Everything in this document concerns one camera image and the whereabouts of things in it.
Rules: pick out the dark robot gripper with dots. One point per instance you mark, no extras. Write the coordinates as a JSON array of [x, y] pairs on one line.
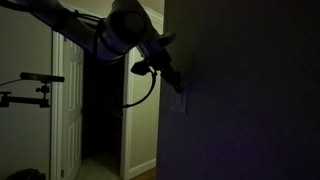
[[160, 53]]

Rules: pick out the white wall rocker switch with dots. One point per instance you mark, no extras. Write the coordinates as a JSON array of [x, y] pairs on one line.
[[178, 101]]

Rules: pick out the grey Franka robot arm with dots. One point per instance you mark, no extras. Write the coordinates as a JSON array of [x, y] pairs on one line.
[[83, 28]]

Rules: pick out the white crown molding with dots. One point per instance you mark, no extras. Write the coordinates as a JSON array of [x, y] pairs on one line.
[[154, 13]]

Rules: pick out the white baseboard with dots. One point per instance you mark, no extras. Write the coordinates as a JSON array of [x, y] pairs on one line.
[[141, 168]]

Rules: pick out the white panelled door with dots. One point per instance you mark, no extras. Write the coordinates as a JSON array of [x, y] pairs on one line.
[[73, 110]]

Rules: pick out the metal door hinge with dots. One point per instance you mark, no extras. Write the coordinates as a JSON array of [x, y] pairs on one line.
[[62, 173]]

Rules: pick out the dark bag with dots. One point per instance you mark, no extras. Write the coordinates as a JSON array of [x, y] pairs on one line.
[[26, 174]]

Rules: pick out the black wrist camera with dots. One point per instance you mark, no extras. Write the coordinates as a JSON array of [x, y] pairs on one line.
[[140, 67]]

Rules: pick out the white door frame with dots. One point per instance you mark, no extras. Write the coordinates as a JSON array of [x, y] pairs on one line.
[[126, 133]]

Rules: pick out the black bar stereo camera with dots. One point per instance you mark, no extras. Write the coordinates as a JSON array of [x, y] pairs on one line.
[[41, 77]]

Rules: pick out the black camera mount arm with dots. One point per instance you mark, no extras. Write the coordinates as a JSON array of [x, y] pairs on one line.
[[25, 99]]

